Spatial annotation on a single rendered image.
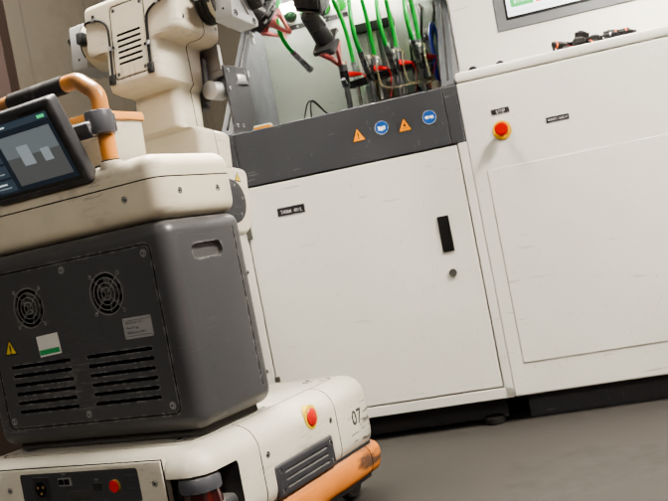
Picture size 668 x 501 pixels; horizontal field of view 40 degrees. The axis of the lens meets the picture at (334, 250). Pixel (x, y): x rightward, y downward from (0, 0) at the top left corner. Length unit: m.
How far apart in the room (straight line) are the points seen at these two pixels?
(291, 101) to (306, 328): 0.91
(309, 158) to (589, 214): 0.79
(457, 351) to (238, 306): 0.95
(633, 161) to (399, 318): 0.76
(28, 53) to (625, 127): 2.64
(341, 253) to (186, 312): 1.01
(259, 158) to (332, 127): 0.23
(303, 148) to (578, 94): 0.77
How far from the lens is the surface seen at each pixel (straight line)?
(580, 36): 2.73
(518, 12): 2.90
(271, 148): 2.71
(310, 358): 2.71
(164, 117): 2.18
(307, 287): 2.69
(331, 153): 2.66
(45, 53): 4.36
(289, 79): 3.28
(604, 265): 2.60
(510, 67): 2.62
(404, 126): 2.63
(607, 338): 2.62
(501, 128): 2.56
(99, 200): 1.80
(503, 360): 2.63
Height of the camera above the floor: 0.59
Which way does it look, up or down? 1 degrees down
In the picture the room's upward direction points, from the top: 11 degrees counter-clockwise
